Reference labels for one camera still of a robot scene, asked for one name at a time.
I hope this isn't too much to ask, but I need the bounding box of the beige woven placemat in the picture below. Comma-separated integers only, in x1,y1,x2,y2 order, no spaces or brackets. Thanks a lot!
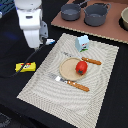
18,33,118,128

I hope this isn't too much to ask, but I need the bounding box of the yellow butter box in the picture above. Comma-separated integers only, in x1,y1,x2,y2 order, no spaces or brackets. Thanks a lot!
15,62,36,72

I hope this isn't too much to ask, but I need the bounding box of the brown stove board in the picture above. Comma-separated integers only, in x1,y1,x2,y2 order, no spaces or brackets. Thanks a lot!
51,2,128,43

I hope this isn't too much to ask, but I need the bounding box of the light blue milk carton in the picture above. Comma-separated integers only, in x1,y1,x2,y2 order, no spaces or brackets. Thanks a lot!
75,35,89,52

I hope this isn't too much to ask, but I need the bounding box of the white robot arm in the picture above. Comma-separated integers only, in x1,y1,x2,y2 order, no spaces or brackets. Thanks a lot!
14,0,48,49

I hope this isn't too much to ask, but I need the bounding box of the large grey pot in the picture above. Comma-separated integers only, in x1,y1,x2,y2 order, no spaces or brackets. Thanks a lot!
84,3,111,27

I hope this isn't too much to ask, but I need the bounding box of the round wooden plate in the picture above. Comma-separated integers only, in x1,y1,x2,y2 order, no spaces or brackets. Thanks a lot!
59,57,86,81

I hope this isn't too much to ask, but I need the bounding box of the red toy tomato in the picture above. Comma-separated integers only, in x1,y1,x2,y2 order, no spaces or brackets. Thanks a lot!
76,61,88,75

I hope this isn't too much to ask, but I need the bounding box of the black cable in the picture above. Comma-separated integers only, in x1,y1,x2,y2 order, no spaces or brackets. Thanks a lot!
0,36,49,79

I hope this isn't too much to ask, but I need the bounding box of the blue wire basket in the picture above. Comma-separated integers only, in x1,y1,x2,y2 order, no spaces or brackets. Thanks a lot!
0,0,15,15

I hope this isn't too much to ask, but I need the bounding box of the beige bowl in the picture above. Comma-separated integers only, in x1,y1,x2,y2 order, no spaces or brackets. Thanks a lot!
121,7,128,30

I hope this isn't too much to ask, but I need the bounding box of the small grey pot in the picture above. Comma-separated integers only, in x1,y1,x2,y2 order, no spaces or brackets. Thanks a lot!
61,2,85,21

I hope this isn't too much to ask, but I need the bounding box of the fork with wooden handle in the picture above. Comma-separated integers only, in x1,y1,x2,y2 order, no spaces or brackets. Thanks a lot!
48,73,89,92

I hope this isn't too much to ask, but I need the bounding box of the knife with wooden handle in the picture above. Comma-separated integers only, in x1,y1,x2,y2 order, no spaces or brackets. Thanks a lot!
61,52,102,65

